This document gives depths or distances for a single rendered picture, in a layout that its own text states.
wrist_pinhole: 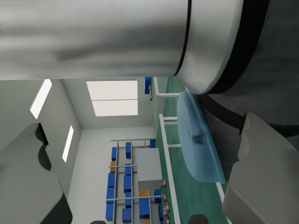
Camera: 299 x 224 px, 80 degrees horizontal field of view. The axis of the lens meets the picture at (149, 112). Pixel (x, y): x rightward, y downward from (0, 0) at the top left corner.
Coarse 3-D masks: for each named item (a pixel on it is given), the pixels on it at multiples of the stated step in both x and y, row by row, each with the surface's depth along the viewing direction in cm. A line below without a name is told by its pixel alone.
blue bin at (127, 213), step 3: (123, 210) 501; (126, 210) 501; (129, 210) 501; (123, 213) 496; (126, 213) 496; (129, 213) 496; (123, 216) 490; (126, 216) 491; (129, 216) 491; (123, 219) 486; (126, 219) 486; (129, 219) 487; (123, 222) 505; (126, 222) 508; (129, 222) 511
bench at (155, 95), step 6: (150, 78) 381; (156, 78) 321; (150, 84) 385; (156, 84) 309; (156, 90) 299; (186, 90) 311; (156, 96) 293; (162, 96) 299; (168, 96) 300; (174, 96) 301; (150, 102) 399; (156, 102) 303; (156, 108) 315; (156, 114) 327; (156, 120) 340
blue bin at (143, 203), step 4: (140, 200) 519; (144, 200) 520; (148, 200) 520; (140, 204) 512; (144, 204) 513; (148, 204) 513; (140, 208) 505; (144, 208) 506; (148, 208) 506; (140, 212) 498; (144, 212) 499; (148, 212) 499; (140, 216) 508; (144, 216) 512; (148, 216) 515
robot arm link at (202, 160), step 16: (192, 96) 20; (208, 96) 17; (192, 112) 18; (208, 112) 18; (224, 112) 16; (192, 128) 18; (208, 128) 18; (224, 128) 17; (288, 128) 15; (192, 144) 18; (208, 144) 18; (224, 144) 18; (192, 160) 20; (208, 160) 18; (224, 160) 18; (208, 176) 19; (224, 176) 19
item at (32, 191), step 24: (24, 144) 9; (0, 168) 8; (24, 168) 8; (48, 168) 9; (0, 192) 7; (24, 192) 7; (48, 192) 7; (0, 216) 6; (24, 216) 6; (48, 216) 6; (72, 216) 7
